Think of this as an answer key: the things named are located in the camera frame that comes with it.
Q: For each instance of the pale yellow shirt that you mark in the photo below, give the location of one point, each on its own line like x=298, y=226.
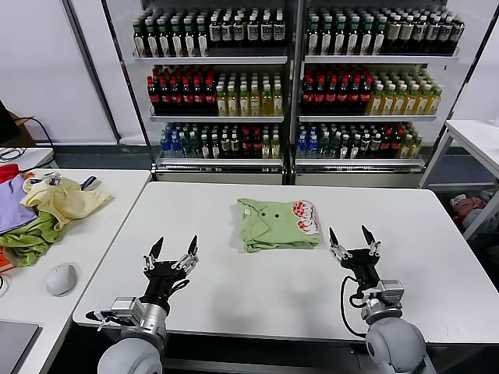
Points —
x=74, y=202

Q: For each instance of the small white table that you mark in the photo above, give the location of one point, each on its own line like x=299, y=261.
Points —
x=35, y=156

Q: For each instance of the blue water bottle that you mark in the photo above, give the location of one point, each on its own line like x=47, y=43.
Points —
x=176, y=147
x=165, y=147
x=312, y=147
x=301, y=147

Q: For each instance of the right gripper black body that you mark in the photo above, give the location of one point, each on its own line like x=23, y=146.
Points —
x=364, y=267

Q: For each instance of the white side table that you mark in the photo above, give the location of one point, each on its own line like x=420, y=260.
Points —
x=475, y=136

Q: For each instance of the small red cap cola bottle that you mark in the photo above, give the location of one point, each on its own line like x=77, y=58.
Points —
x=245, y=147
x=386, y=145
x=397, y=145
x=256, y=147

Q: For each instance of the pink garment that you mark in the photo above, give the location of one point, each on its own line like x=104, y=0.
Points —
x=468, y=206

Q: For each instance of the white label dark bottle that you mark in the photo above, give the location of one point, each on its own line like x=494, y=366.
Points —
x=214, y=33
x=266, y=33
x=252, y=33
x=278, y=33
x=238, y=33
x=227, y=33

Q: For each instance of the light green polo shirt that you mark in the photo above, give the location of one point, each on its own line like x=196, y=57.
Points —
x=273, y=230

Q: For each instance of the olive green garment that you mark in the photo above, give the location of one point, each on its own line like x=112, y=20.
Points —
x=31, y=237

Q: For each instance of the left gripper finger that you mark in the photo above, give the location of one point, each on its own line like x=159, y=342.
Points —
x=156, y=253
x=191, y=255

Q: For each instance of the blue white striped item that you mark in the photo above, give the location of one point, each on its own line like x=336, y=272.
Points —
x=89, y=182

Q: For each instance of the grey laptop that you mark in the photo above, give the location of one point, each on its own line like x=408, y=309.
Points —
x=15, y=343

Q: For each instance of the white beverage shelf unit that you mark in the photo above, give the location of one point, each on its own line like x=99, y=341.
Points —
x=210, y=59
x=382, y=58

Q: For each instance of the grey computer mouse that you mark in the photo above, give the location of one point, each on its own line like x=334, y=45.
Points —
x=60, y=278

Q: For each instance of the small yellow tea bottle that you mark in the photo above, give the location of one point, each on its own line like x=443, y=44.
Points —
x=407, y=147
x=275, y=148
x=266, y=148
x=416, y=147

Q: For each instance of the grey white garment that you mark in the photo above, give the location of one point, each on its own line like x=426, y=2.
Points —
x=473, y=220

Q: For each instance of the orange flat item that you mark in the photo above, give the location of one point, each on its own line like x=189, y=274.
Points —
x=4, y=263

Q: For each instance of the brown cardboard box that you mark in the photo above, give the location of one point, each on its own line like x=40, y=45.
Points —
x=25, y=134

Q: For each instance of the purple shirt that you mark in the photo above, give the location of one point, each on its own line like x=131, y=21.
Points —
x=11, y=206

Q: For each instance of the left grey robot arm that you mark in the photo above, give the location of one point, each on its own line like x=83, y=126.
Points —
x=132, y=354

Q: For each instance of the green cap dark bottle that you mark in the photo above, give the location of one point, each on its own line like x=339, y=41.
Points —
x=366, y=37
x=164, y=39
x=379, y=37
x=189, y=39
x=353, y=37
x=138, y=39
x=339, y=37
x=151, y=39
x=313, y=37
x=177, y=39
x=202, y=39
x=326, y=37

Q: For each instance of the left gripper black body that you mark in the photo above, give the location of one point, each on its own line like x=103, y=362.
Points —
x=161, y=280

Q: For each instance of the red garment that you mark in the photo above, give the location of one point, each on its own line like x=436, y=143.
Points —
x=8, y=172

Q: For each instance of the small green bottle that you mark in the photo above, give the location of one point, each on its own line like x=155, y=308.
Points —
x=323, y=147
x=184, y=147
x=334, y=147
x=193, y=147

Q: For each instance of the beige label dark bottle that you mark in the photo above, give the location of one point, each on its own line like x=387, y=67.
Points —
x=431, y=31
x=393, y=31
x=456, y=32
x=406, y=31
x=444, y=32
x=419, y=31

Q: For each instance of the white work table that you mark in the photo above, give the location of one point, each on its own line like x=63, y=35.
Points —
x=109, y=218
x=195, y=202

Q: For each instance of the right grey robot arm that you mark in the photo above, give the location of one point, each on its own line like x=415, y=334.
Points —
x=393, y=343

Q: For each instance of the small dark drink bottle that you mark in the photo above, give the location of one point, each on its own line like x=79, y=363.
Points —
x=234, y=147
x=375, y=146
x=354, y=147
x=344, y=147
x=365, y=146
x=204, y=147
x=214, y=147
x=224, y=147

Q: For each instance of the black monitor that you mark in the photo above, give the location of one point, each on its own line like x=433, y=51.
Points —
x=8, y=124

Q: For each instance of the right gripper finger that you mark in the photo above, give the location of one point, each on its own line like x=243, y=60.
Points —
x=338, y=249
x=372, y=247

